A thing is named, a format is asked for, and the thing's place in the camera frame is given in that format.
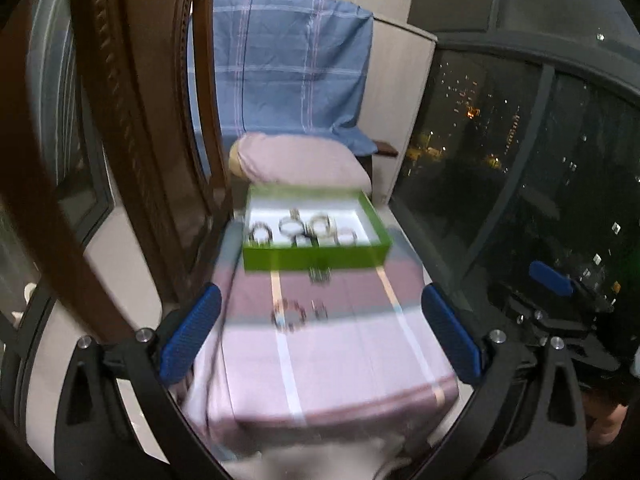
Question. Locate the dark wooden armchair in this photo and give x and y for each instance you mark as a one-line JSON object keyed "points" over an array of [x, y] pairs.
{"points": [[387, 148]]}

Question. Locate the white wrist watch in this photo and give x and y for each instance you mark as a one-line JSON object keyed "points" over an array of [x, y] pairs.
{"points": [[322, 225]]}

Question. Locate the carved wooden chair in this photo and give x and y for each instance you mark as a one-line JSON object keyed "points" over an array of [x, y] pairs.
{"points": [[145, 135]]}

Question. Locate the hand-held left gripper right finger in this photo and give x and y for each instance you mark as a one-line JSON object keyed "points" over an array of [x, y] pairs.
{"points": [[452, 335]]}

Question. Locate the pink cushion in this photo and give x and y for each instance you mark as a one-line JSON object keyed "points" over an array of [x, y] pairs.
{"points": [[300, 160]]}

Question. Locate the person's right hand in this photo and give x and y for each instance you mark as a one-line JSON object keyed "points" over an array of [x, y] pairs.
{"points": [[607, 417]]}

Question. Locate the pink plaid cloth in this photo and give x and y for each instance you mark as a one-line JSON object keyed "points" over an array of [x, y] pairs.
{"points": [[350, 360]]}

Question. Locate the blue plaid cloth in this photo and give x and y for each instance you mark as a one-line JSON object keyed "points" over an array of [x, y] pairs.
{"points": [[295, 60]]}

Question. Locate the black wrist watch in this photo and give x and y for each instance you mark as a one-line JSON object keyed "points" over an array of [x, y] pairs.
{"points": [[260, 234]]}

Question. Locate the dark window frame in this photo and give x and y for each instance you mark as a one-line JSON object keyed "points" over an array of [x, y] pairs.
{"points": [[545, 60]]}

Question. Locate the glass sliding door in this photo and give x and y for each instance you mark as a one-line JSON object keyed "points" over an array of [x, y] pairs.
{"points": [[60, 135]]}

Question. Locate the green cardboard box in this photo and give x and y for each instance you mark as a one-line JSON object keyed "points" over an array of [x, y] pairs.
{"points": [[320, 257]]}

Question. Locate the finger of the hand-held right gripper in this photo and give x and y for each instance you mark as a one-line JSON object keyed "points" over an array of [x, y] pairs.
{"points": [[530, 310], [550, 276]]}

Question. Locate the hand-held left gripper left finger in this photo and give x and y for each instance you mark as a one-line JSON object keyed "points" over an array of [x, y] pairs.
{"points": [[192, 335]]}

